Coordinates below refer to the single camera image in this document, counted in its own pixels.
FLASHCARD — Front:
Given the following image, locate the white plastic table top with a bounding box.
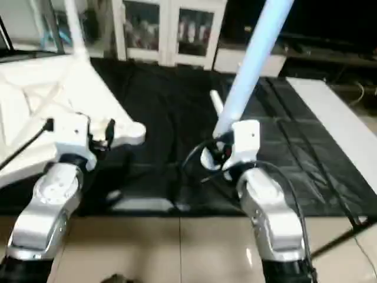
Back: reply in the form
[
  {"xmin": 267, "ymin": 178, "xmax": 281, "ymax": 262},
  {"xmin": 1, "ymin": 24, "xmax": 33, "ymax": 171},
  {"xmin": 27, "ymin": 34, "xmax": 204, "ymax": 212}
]
[{"xmin": 0, "ymin": 56, "xmax": 147, "ymax": 189}]

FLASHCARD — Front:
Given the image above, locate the white plastic table leg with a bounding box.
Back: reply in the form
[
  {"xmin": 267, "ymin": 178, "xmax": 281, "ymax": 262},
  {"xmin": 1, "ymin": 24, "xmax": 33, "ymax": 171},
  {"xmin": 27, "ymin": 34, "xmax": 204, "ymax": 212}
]
[
  {"xmin": 210, "ymin": 90, "xmax": 226, "ymax": 117},
  {"xmin": 200, "ymin": 0, "xmax": 294, "ymax": 172},
  {"xmin": 64, "ymin": 0, "xmax": 90, "ymax": 61}
]

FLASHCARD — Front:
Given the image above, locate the black table mat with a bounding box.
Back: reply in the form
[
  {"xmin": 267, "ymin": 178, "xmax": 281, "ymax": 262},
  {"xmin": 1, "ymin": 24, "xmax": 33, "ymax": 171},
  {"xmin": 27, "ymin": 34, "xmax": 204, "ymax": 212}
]
[{"xmin": 0, "ymin": 56, "xmax": 377, "ymax": 219}]

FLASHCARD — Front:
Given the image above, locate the white drawer unit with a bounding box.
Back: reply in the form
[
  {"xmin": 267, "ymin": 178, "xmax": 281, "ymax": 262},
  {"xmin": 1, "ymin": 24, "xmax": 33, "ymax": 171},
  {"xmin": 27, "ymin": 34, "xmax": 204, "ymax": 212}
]
[{"xmin": 212, "ymin": 47, "xmax": 283, "ymax": 77}]

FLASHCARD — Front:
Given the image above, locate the white glass door cabinet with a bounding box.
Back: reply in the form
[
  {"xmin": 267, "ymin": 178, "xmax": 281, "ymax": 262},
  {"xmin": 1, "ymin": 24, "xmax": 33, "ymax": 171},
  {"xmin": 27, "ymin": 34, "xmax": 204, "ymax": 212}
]
[{"xmin": 112, "ymin": 0, "xmax": 227, "ymax": 68}]

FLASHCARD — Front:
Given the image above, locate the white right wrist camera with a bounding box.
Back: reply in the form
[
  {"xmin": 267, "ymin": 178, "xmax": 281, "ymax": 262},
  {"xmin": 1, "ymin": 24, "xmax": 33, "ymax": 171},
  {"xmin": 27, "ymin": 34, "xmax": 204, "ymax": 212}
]
[{"xmin": 224, "ymin": 121, "xmax": 261, "ymax": 180}]

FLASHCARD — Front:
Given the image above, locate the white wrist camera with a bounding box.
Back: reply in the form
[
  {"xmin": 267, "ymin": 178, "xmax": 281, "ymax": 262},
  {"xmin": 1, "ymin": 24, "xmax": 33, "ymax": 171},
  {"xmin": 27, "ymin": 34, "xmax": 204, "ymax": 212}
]
[
  {"xmin": 52, "ymin": 112, "xmax": 95, "ymax": 169},
  {"xmin": 224, "ymin": 121, "xmax": 261, "ymax": 180}
]

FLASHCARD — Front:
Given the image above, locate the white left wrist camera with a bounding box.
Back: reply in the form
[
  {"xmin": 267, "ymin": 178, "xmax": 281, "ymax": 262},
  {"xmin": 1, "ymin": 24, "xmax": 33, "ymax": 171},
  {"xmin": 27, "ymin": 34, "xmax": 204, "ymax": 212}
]
[{"xmin": 52, "ymin": 112, "xmax": 95, "ymax": 169}]

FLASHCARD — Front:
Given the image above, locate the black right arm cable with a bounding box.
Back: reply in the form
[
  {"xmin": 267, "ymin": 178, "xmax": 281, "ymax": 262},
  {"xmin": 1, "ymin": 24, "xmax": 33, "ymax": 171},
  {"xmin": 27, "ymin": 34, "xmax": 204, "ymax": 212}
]
[{"xmin": 180, "ymin": 139, "xmax": 313, "ymax": 278}]

